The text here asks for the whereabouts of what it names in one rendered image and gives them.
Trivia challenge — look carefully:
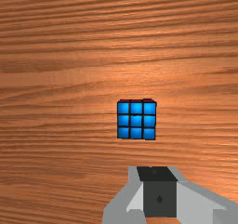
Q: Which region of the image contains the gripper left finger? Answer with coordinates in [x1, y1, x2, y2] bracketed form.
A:
[101, 165, 161, 224]

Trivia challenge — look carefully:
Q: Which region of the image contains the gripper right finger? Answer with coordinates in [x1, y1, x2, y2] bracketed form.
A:
[157, 165, 238, 224]

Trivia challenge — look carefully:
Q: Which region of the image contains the many-coloured puzzle cube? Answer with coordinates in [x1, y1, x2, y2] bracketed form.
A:
[116, 98, 158, 141]

